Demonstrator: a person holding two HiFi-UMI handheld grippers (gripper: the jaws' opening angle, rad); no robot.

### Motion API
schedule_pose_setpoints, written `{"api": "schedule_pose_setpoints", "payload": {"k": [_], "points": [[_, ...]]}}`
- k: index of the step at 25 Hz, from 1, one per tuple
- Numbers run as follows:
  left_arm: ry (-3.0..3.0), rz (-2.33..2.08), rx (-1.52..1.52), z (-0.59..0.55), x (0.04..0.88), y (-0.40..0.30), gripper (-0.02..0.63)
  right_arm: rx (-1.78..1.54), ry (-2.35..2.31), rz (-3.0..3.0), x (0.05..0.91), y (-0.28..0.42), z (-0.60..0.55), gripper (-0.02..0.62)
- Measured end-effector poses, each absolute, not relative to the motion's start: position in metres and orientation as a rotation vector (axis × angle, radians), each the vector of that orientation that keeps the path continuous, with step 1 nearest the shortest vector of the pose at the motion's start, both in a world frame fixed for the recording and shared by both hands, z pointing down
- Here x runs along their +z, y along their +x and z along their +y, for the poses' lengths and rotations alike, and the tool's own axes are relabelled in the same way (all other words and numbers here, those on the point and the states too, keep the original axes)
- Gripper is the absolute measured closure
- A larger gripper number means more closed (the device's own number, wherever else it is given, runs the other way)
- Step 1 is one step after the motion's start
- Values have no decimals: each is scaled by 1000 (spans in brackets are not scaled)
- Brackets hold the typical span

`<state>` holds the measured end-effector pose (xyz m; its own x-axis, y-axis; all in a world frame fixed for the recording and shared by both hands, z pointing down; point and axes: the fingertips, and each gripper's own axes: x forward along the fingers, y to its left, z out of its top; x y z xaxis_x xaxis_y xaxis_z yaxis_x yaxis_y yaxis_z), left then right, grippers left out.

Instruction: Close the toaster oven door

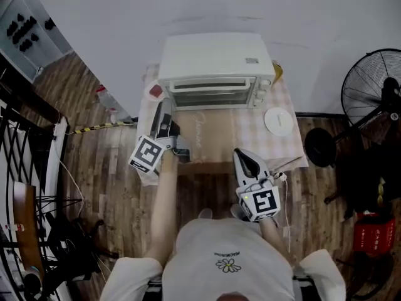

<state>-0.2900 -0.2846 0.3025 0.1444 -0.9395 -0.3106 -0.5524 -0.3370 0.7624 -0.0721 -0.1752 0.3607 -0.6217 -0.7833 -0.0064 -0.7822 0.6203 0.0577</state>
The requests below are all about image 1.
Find small dish with red food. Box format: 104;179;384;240
144;80;165;103

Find white shelf with black items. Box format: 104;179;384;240
0;0;76;84

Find black standing fan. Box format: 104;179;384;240
304;48;401;169

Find red box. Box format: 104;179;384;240
353;211;397;257

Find round white plate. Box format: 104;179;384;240
264;107;295;137

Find person's left forearm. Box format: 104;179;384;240
145;150;180;263

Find white flower print t-shirt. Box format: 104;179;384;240
100;217;347;301

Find white toaster oven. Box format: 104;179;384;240
157;32;276;174

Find person's right forearm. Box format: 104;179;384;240
258;218;298;265

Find brown wooden board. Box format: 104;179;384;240
12;180;42;277

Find person's right shoe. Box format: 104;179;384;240
231;203;249;221

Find white charging cable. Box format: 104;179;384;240
271;171;293;254

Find black metal railing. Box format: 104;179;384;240
0;53;70;301

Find yellow black striped tape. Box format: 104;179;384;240
69;121;139;135

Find clear plastic bottles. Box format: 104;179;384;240
95;85;133;124

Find checked tablecloth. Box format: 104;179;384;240
137;61;310;187

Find yellow object behind oven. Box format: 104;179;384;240
271;60;284;87

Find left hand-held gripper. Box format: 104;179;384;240
128;98;192;177

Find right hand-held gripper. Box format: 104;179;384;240
233;148;281;223

